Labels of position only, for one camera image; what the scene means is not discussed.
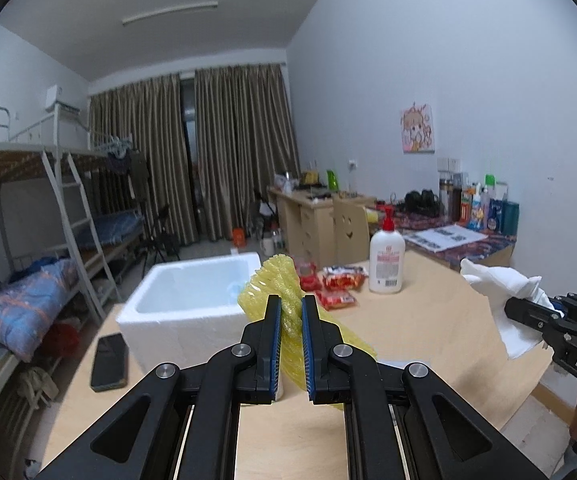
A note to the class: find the green cap bottle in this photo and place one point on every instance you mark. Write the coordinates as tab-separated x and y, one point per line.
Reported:
490	187

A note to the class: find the black folding chair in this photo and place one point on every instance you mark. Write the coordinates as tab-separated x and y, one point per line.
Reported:
161	240

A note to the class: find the dark thermos flask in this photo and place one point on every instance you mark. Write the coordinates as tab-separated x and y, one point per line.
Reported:
445	197

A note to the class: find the yellow item on desk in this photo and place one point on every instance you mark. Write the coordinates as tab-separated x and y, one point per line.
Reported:
310	178

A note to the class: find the blue carton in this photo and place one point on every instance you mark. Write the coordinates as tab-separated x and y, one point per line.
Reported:
495	217

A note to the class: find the white foam box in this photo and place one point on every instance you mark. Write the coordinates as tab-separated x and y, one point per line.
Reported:
178	330

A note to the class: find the teal tumbler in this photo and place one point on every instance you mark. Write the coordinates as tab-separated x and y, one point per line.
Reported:
510	219

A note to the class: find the white air conditioner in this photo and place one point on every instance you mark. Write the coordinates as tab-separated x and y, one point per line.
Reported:
61	100

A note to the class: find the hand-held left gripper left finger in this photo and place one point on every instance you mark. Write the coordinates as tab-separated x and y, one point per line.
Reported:
276	355

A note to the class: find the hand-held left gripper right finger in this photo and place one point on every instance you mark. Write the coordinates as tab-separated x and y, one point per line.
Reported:
308	355

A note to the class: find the white metal bunk bed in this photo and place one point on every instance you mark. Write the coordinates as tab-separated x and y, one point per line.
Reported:
3	160
98	160

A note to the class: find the red orange carton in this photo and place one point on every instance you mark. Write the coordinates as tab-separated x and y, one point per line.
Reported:
466	209

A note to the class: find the ceiling tube light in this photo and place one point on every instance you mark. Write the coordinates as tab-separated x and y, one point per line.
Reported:
168	12

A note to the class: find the printed paper sheets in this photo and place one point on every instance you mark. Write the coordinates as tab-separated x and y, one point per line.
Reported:
446	237

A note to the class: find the red bag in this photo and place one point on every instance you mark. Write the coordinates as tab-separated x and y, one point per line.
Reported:
62	339

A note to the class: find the brown curtain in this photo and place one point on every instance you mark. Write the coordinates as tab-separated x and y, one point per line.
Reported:
248	150
143	160

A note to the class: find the wooden smiley face chair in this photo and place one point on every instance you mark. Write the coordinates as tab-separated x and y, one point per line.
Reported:
349	232

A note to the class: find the white wall switches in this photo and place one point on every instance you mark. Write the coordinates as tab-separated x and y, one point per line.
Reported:
448	163

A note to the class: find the white lotion pump bottle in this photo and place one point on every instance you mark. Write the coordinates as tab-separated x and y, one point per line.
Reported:
386	265

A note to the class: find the grey carton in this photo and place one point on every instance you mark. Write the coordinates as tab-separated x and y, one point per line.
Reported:
459	181

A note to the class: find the plastic clothes hanger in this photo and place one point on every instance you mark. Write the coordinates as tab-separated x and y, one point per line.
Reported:
117	146

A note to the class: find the blue orange quilt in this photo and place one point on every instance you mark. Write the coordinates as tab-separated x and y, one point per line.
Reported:
23	310

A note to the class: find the yellow foam net sleeve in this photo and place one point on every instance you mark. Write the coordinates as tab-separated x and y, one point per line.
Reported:
273	277

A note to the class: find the black headphones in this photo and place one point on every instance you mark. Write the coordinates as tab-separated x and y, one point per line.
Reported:
422	202

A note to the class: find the white jug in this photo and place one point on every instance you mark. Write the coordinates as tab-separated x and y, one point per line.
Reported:
267	246

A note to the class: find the desk with patterned cover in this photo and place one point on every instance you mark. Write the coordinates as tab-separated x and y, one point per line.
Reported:
483	252

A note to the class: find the black tripod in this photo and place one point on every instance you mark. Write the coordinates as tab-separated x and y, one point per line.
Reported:
264	210

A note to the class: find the blue hanging garment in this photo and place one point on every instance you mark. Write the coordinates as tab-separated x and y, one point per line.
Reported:
117	162

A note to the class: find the orange floor item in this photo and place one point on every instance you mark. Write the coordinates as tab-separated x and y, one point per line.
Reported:
238	237

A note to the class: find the light wooden desk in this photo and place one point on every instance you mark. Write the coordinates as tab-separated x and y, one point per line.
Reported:
313	225

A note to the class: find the black smartphone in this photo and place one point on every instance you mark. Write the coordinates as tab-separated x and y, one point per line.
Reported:
109	362

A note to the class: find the blue plaid bedding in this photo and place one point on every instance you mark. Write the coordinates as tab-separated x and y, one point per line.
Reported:
113	227

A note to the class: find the white cloth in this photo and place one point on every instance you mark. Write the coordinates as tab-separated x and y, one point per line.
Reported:
498	285

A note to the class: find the dark hanging shirt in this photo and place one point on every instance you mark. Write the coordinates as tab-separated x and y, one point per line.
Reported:
139	175

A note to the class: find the pale slippers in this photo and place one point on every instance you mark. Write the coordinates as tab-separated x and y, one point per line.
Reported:
38	387

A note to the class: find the cartoon wall poster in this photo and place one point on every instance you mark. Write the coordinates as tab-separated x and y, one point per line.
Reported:
418	129

